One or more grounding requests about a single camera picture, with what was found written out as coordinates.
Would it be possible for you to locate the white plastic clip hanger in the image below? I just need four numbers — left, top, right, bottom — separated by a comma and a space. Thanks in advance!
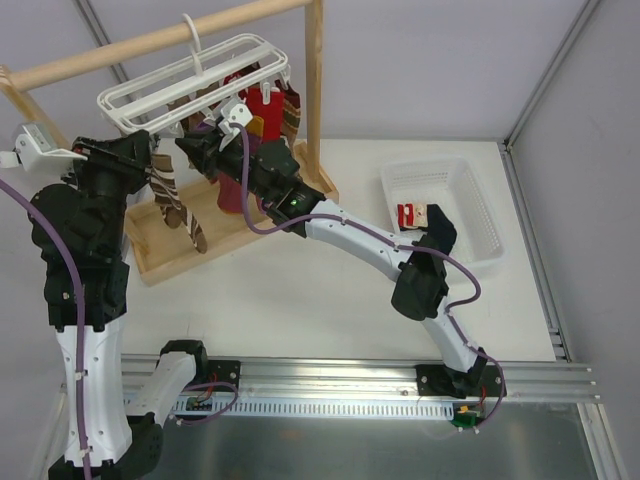
97, 15, 291, 134

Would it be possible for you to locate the red white striped sock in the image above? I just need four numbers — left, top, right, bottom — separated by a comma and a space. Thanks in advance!
396, 203, 429, 231

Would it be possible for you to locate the dark navy sock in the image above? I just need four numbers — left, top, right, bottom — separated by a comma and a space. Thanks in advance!
426, 204, 458, 255

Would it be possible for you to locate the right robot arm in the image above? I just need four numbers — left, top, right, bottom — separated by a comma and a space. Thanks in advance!
176, 129, 502, 399

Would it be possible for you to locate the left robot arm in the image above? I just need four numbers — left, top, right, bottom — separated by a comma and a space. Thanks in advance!
29, 130, 210, 479

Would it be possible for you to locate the brown white striped sock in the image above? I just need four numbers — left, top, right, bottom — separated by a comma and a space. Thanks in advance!
149, 153, 208, 254

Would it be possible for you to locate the purple striped sock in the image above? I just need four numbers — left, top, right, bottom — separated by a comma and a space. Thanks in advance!
215, 134, 264, 216

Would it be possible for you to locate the wooden drying rack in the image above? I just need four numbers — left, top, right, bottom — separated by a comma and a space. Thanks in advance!
1, 1, 339, 286

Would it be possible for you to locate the beige argyle sock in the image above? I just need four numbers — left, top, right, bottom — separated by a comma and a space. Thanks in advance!
280, 85, 301, 147

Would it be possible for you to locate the white plastic basket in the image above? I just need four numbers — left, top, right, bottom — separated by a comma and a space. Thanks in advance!
380, 154, 507, 279

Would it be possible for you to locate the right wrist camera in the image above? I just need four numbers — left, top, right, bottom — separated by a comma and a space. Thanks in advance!
217, 97, 253, 151

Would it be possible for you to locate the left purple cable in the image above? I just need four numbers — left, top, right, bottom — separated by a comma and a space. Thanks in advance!
0, 179, 94, 480

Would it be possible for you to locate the purple cable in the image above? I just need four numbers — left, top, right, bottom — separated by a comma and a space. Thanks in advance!
0, 179, 94, 480
234, 124, 506, 436

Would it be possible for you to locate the aluminium mounting rail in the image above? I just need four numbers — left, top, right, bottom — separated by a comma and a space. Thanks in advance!
103, 355, 602, 422

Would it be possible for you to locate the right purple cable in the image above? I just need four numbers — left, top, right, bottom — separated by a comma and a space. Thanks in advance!
234, 124, 506, 436

